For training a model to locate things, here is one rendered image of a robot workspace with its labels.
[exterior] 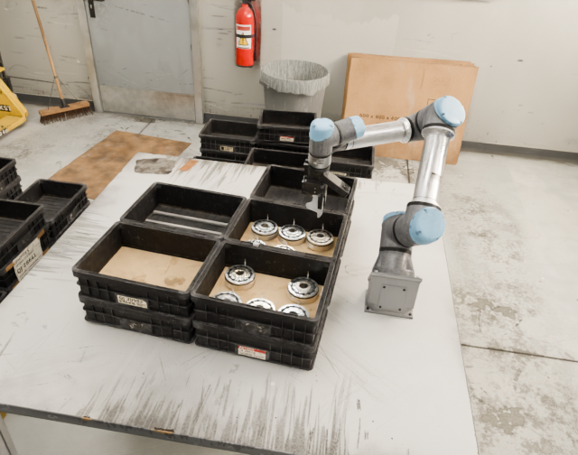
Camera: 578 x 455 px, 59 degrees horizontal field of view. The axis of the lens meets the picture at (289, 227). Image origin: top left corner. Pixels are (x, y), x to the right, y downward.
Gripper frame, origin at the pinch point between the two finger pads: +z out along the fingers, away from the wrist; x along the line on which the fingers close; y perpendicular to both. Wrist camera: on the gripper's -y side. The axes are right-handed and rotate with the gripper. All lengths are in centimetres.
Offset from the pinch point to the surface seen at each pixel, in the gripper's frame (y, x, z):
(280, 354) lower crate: 2, 51, 17
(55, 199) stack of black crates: 163, -53, 70
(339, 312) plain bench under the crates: -12.1, 22.8, 27.2
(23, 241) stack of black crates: 139, 0, 49
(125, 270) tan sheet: 62, 35, 12
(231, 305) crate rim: 18, 49, 1
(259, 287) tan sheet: 15.1, 30.1, 12.9
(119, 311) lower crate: 56, 51, 13
